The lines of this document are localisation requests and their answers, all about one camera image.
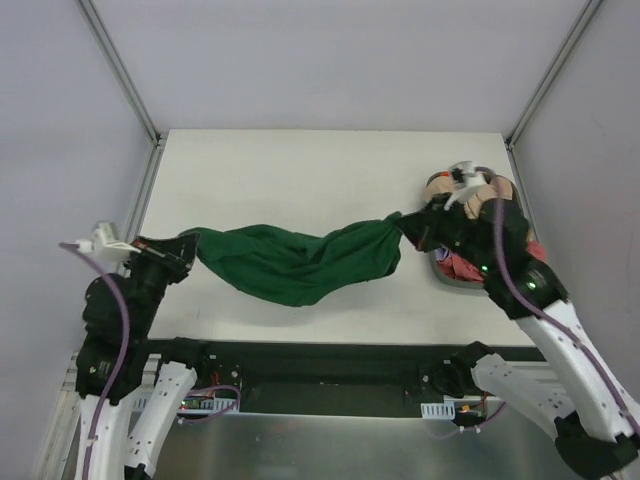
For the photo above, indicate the left aluminium table rail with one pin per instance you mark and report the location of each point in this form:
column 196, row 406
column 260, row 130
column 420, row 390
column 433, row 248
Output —
column 140, row 200

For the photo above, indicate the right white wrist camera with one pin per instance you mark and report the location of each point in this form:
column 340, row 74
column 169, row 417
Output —
column 467, row 180

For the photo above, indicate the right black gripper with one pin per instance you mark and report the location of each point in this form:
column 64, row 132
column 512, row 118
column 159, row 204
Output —
column 430, row 226

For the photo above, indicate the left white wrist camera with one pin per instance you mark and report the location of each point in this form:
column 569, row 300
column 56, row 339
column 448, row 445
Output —
column 105, row 244

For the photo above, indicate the lilac t shirt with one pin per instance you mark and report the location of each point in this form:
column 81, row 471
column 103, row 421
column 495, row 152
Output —
column 443, row 254

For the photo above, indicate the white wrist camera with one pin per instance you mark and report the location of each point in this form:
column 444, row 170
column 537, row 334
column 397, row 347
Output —
column 467, row 180
column 105, row 244

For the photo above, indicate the right white cable duct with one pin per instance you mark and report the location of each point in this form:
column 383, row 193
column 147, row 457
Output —
column 438, row 411

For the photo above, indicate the aluminium frame post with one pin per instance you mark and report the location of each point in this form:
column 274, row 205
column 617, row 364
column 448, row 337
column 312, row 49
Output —
column 118, row 68
column 577, row 31

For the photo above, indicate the right aluminium frame post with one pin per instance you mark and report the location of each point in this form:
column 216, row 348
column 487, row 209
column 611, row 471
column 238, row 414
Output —
column 577, row 31

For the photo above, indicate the grey laundry basket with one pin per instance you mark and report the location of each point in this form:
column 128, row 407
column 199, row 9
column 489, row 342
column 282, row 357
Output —
column 445, row 185

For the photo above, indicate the pink t shirt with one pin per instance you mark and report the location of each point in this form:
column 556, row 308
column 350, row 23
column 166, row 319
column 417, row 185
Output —
column 535, row 250

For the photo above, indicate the green t shirt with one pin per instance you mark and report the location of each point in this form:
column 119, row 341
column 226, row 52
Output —
column 295, row 269

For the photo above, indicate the right aluminium table rail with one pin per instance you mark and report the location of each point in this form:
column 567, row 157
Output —
column 525, row 192

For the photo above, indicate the white cable duct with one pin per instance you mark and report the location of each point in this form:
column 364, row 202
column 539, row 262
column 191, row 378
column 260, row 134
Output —
column 438, row 411
column 194, row 406

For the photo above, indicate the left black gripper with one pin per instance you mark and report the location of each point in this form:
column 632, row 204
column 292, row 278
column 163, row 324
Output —
column 167, row 252

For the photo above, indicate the aluminium table rail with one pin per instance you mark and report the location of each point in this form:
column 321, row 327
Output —
column 140, row 200
column 525, row 192

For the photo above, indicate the left white cable duct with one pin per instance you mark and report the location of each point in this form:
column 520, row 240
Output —
column 194, row 406

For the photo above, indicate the left aluminium frame post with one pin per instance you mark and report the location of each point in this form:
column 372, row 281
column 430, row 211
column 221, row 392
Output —
column 118, row 68

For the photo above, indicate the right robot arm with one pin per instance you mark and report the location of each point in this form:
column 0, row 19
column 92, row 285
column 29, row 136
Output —
column 594, row 422

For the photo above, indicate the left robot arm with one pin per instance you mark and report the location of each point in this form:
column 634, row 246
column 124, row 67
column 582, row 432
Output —
column 110, row 446

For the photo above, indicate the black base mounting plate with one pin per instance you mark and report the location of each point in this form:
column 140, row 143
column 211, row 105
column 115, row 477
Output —
column 386, row 381

